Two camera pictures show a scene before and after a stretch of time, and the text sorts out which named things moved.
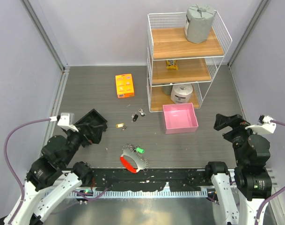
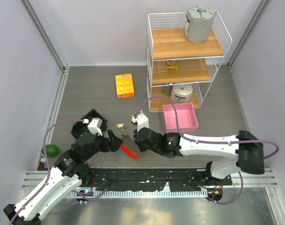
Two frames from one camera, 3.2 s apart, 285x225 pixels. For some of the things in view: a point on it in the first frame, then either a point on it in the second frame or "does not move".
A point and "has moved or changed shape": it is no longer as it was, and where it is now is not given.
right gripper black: (237, 123) → (142, 147)
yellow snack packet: (172, 64) does not move
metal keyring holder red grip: (129, 153) has moved or changed shape
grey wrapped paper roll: (198, 23) does not move
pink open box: (179, 118) does not move
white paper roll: (181, 93) does not move
